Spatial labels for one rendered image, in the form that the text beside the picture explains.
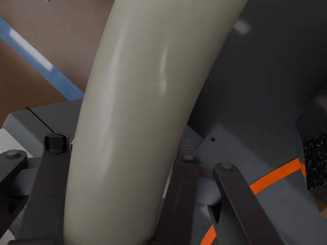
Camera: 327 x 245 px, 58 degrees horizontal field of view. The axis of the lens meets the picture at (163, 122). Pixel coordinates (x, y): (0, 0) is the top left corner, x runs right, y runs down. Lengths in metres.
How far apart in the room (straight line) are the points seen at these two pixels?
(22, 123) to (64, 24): 0.97
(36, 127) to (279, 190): 1.05
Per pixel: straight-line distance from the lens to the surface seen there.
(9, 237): 0.72
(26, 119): 0.79
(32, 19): 1.81
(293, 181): 1.42
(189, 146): 0.18
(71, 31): 1.65
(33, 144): 0.76
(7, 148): 0.76
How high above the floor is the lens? 1.33
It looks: 67 degrees down
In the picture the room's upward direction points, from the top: 121 degrees counter-clockwise
